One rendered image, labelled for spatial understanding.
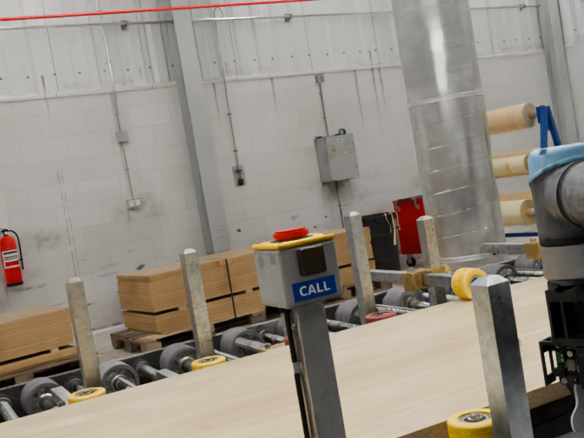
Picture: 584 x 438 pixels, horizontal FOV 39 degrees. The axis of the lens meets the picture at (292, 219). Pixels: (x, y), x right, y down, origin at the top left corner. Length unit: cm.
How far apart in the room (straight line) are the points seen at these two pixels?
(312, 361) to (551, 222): 31
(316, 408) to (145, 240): 756
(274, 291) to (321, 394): 13
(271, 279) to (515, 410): 37
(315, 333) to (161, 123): 776
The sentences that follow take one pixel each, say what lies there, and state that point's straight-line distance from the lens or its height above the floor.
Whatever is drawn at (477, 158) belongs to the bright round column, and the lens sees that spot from 521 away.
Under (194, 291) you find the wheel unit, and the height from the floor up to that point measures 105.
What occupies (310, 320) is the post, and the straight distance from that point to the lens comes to 90.
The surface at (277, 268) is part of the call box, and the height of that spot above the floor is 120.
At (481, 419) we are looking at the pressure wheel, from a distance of 123.
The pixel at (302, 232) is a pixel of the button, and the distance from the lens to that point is 89.
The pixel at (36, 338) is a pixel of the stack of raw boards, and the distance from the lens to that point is 680.
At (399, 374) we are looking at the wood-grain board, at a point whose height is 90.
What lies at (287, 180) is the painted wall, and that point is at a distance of 925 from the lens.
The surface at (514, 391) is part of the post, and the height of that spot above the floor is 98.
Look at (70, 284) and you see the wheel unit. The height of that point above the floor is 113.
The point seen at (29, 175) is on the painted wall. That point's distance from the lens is 811.
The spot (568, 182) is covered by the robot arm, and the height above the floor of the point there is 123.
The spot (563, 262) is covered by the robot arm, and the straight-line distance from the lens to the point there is 97.
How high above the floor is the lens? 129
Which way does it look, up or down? 3 degrees down
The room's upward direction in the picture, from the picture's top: 10 degrees counter-clockwise
